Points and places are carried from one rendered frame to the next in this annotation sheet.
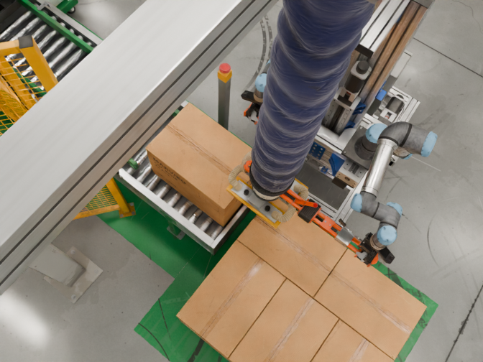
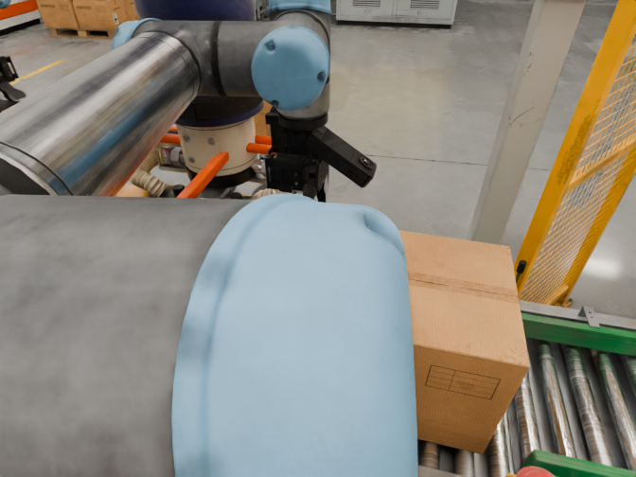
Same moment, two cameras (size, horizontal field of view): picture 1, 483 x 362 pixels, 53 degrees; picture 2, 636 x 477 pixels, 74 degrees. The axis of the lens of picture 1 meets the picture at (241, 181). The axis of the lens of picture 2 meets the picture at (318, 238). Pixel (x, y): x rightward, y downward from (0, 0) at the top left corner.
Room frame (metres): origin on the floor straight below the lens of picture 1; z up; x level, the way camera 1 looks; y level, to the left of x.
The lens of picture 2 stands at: (1.80, -0.18, 1.69)
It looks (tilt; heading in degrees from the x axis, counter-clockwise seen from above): 39 degrees down; 164
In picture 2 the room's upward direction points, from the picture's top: straight up
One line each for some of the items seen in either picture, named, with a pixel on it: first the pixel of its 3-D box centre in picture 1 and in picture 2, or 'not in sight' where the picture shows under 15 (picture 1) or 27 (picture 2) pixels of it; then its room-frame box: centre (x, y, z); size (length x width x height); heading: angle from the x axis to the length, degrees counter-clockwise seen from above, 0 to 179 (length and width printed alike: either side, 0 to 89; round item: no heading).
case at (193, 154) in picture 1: (206, 166); (386, 326); (1.11, 0.23, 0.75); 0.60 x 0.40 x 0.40; 60
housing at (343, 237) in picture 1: (343, 237); not in sight; (0.64, -0.54, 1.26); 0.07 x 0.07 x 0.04; 59
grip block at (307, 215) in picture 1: (309, 210); not in sight; (0.75, -0.36, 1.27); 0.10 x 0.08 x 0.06; 149
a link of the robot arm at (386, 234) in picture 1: (384, 235); not in sight; (0.59, -0.65, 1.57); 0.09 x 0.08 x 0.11; 164
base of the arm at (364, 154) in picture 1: (369, 144); not in sight; (1.25, -0.70, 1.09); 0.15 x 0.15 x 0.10
